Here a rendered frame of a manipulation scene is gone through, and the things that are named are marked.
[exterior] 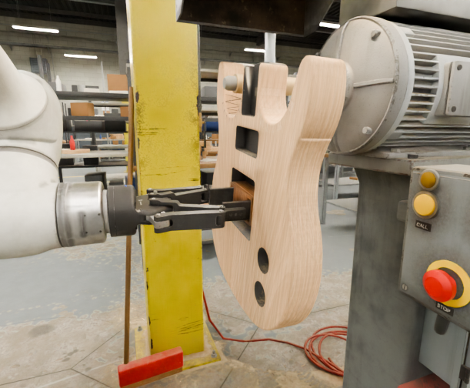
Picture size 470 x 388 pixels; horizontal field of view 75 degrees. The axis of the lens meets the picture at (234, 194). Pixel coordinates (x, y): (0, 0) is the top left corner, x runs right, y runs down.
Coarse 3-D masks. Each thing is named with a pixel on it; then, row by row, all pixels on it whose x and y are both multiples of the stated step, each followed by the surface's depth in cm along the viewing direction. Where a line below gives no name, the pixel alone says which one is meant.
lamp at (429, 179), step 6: (420, 174) 42; (426, 174) 41; (432, 174) 41; (438, 174) 40; (420, 180) 42; (426, 180) 41; (432, 180) 41; (438, 180) 40; (426, 186) 41; (432, 186) 41
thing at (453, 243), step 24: (432, 168) 42; (456, 168) 42; (432, 192) 41; (456, 192) 38; (408, 216) 45; (432, 216) 41; (456, 216) 38; (408, 240) 45; (432, 240) 42; (456, 240) 39; (408, 264) 45; (432, 264) 42; (456, 264) 39; (408, 288) 46; (456, 288) 39; (456, 312) 39
